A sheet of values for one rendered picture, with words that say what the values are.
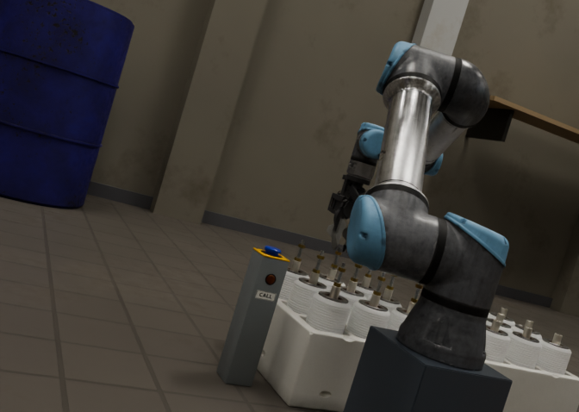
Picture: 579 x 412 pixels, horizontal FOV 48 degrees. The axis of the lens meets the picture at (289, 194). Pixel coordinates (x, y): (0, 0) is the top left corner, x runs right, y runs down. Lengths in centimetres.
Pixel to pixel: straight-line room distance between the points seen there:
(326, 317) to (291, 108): 282
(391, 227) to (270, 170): 321
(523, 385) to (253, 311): 81
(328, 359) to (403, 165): 58
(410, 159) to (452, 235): 17
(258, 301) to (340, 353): 23
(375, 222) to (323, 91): 332
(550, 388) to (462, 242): 100
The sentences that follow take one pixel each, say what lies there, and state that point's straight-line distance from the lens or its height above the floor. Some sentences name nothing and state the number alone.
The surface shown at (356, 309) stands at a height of 23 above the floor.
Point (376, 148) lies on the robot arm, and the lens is 170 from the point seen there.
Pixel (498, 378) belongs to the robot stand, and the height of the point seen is 30.
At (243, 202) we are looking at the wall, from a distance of 422.
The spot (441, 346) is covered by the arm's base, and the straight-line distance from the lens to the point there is 111.
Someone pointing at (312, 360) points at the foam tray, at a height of 11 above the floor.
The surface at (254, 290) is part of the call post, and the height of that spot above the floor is 23.
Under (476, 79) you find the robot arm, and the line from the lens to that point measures 139.
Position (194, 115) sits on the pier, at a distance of 394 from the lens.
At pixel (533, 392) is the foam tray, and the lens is 200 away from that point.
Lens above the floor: 54
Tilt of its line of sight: 3 degrees down
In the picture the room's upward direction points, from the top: 17 degrees clockwise
